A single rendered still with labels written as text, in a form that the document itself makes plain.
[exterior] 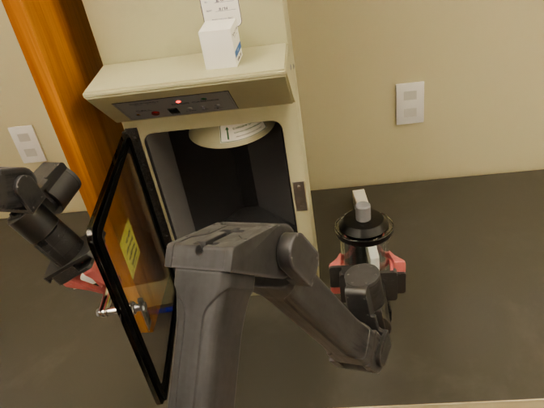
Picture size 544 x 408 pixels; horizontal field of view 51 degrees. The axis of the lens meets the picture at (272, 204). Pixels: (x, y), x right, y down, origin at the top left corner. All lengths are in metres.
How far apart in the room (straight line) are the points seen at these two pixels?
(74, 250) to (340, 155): 0.85
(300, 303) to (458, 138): 1.01
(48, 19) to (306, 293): 0.61
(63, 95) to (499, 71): 1.02
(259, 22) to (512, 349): 0.75
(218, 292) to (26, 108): 1.23
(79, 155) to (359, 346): 0.56
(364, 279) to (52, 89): 0.58
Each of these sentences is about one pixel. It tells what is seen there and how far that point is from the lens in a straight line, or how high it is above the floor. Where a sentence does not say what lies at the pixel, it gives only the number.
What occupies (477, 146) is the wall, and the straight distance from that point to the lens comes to 1.62.
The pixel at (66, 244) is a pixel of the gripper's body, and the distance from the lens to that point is 0.95.
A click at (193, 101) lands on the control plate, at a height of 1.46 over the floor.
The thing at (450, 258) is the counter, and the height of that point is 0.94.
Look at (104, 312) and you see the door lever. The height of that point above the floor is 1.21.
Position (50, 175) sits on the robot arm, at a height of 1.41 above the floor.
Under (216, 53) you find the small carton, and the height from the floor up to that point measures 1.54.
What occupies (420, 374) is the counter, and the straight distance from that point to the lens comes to 1.13.
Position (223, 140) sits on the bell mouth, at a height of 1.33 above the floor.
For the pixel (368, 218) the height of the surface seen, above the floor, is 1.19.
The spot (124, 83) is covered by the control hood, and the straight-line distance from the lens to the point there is 0.93.
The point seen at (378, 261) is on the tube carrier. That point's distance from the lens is 1.08.
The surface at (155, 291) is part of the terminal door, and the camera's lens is 1.10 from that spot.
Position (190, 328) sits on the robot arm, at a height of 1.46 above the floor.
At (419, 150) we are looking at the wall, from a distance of 1.59.
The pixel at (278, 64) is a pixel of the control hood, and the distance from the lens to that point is 0.89.
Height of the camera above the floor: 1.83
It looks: 35 degrees down
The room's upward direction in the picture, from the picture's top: 10 degrees counter-clockwise
